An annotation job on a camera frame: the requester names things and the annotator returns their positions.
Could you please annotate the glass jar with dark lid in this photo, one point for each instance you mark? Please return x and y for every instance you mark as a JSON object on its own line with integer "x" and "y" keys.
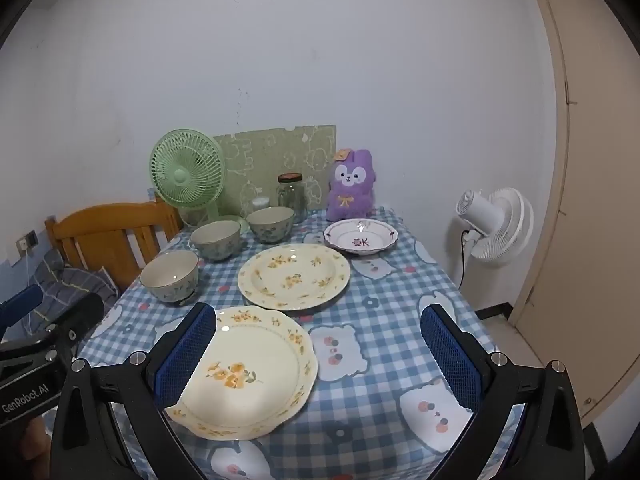
{"x": 291, "y": 197}

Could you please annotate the scalloped yellow floral plate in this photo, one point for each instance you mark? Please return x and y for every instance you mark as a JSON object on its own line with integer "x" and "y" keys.
{"x": 260, "y": 360}

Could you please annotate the cotton swab container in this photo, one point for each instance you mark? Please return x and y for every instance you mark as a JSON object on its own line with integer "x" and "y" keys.
{"x": 260, "y": 203}

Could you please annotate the grey plaid pillow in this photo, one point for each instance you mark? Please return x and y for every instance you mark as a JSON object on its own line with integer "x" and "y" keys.
{"x": 75, "y": 285}

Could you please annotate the purple plush toy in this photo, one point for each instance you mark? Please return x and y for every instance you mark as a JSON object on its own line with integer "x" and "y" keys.
{"x": 350, "y": 195}

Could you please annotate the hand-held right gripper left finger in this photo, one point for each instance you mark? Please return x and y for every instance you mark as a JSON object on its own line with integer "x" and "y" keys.
{"x": 185, "y": 360}

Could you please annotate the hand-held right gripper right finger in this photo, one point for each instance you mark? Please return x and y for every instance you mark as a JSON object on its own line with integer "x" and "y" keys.
{"x": 452, "y": 360}

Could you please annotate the beige door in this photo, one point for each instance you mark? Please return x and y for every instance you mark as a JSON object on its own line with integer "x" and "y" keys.
{"x": 600, "y": 210}

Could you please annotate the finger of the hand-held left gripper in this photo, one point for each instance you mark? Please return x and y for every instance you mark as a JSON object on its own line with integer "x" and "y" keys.
{"x": 20, "y": 305}
{"x": 80, "y": 317}

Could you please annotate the round yellow floral plate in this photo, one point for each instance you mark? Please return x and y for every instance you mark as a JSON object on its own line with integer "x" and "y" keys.
{"x": 294, "y": 276}

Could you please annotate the floral ceramic bowl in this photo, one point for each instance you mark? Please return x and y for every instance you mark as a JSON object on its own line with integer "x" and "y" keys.
{"x": 270, "y": 225}
{"x": 216, "y": 240}
{"x": 169, "y": 275}

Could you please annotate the white plate with red pattern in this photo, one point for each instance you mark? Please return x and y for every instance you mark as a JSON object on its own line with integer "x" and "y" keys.
{"x": 360, "y": 236}

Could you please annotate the green patterned mat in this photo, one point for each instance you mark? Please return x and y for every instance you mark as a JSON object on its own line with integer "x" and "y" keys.
{"x": 270, "y": 155}

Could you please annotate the green desk fan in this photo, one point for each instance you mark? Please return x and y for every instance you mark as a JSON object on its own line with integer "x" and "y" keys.
{"x": 185, "y": 170}

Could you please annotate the wall socket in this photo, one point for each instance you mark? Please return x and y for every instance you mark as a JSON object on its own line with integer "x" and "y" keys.
{"x": 26, "y": 242}

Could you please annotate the wooden bed headboard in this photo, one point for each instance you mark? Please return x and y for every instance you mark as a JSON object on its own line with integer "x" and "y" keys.
{"x": 110, "y": 230}

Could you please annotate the blue checked tablecloth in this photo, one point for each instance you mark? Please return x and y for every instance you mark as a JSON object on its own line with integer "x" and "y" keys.
{"x": 380, "y": 310}

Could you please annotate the white floor fan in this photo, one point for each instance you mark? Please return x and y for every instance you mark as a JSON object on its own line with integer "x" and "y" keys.
{"x": 500, "y": 225}

